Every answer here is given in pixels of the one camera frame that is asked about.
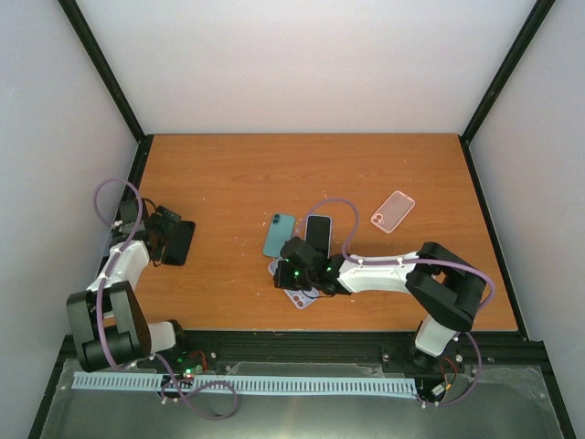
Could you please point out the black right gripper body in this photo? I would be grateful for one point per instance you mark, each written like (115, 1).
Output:
(293, 280)

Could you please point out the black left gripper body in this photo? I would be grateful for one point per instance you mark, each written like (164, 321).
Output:
(164, 231)

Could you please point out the black phone face up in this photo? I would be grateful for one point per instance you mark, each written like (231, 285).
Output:
(177, 248)

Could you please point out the purple phone case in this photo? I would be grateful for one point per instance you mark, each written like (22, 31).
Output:
(299, 298)

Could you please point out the teal green phone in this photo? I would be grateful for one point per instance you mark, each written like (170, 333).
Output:
(280, 231)

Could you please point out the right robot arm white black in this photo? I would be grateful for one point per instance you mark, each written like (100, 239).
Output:
(449, 289)

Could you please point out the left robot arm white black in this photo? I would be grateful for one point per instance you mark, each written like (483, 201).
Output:
(108, 325)

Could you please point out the pink phone case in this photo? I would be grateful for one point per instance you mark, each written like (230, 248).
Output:
(392, 211)

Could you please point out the light blue cable duct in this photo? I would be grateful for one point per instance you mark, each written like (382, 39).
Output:
(248, 385)

